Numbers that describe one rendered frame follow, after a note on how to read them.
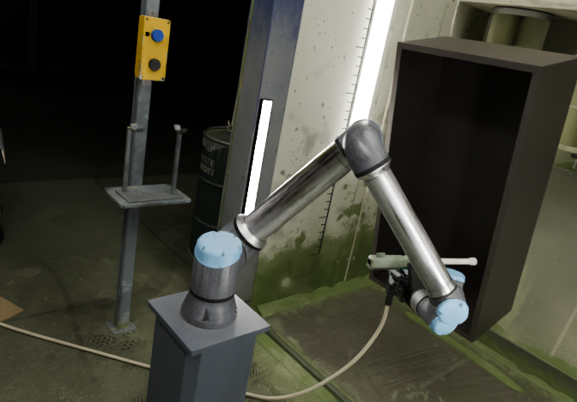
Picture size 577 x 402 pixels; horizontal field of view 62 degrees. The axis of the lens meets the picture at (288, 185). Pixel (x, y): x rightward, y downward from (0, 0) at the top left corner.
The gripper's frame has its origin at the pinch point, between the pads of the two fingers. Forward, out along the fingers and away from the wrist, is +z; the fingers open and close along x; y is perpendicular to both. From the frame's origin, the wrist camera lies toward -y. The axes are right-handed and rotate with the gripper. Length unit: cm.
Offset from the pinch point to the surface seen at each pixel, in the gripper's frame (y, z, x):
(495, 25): -101, 111, 109
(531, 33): -98, 94, 121
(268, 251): 34, 83, -28
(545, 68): -82, -16, 32
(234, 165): -16, 82, -51
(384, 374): 76, 25, 23
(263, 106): -49, 72, -42
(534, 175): -41, -5, 51
